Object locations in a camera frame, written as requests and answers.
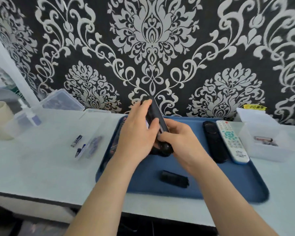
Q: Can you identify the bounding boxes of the person's right hand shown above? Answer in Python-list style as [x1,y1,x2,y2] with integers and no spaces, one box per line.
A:
[157,119,213,176]

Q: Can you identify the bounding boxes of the yellow tape label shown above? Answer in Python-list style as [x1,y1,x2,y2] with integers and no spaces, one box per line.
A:
[243,104,267,111]

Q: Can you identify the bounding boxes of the person's left hand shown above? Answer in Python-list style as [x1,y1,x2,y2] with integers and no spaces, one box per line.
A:
[114,98,161,161]

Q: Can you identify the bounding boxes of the clear plastic bag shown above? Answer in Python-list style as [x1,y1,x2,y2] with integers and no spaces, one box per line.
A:
[0,61,24,101]

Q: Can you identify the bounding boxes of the person's right forearm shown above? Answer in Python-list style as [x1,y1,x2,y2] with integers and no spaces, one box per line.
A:
[186,157,279,236]

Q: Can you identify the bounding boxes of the blue plastic tray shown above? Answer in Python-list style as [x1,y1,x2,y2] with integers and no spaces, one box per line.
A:
[95,115,270,203]

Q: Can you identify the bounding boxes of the slim black remote control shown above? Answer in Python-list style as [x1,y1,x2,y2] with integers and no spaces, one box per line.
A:
[203,121,229,164]

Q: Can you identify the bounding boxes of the clear box with batteries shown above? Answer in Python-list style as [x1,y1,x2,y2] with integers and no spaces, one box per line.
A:
[76,108,111,160]

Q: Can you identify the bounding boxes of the beige tape roll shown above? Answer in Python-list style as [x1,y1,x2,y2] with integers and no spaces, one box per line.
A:
[0,101,15,141]

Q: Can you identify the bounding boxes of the black battery cover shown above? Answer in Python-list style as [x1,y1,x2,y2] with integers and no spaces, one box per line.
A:
[160,170,189,188]

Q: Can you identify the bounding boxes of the white remote control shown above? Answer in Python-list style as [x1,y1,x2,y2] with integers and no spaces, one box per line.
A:
[216,120,250,165]

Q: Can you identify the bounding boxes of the blue and silver battery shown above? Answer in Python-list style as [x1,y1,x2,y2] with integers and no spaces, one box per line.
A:
[75,144,86,158]
[70,135,83,148]

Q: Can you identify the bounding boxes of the used batteries in box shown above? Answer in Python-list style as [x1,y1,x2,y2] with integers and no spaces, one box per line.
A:
[254,136,279,147]

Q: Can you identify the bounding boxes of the person's left forearm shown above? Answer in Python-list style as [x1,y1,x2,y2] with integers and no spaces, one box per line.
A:
[64,153,148,236]

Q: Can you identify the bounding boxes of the clear lidded storage box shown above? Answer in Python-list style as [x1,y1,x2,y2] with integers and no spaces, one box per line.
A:
[40,88,85,111]

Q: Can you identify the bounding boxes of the clear square plastic container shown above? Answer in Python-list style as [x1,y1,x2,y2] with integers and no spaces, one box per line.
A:
[4,107,44,138]

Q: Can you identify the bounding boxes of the clear spray bottle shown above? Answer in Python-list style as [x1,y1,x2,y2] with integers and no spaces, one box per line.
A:
[18,98,42,127]

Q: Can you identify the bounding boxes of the clear open plastic box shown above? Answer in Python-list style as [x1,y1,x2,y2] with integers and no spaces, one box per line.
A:
[236,107,295,162]

